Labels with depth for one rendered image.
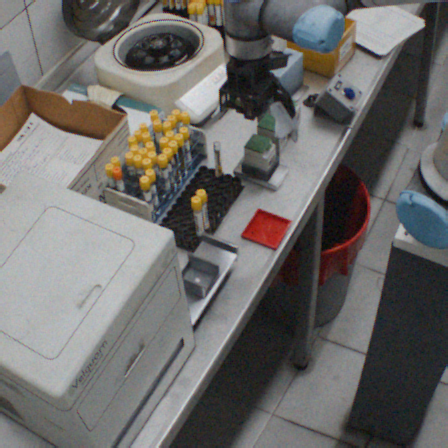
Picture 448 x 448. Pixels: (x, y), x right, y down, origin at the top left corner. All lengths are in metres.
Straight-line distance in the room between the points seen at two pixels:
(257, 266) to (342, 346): 0.96
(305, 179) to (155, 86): 0.35
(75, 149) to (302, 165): 0.44
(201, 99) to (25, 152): 0.38
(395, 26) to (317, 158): 0.52
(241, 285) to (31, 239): 0.42
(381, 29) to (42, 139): 0.86
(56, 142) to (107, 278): 0.59
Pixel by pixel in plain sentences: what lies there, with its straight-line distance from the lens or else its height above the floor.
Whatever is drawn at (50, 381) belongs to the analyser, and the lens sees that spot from 0.83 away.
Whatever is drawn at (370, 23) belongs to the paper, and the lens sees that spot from 1.79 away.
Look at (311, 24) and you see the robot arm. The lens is 1.01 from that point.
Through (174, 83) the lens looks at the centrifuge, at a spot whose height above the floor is 0.98.
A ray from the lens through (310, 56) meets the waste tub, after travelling 1.59.
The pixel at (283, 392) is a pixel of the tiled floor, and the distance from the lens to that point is 2.09.
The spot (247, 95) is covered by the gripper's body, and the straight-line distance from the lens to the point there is 1.15.
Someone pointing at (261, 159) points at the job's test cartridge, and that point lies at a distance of 1.32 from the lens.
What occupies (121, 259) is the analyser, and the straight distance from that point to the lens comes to 0.90.
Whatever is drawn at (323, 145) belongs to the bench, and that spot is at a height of 0.88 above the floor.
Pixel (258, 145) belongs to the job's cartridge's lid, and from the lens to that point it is 1.32.
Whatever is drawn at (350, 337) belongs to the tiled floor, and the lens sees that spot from 2.19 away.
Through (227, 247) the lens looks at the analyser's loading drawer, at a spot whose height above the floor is 0.93.
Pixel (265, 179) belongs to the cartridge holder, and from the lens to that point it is 1.35.
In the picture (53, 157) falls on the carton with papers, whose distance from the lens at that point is 1.41.
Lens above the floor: 1.89
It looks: 51 degrees down
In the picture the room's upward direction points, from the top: 5 degrees counter-clockwise
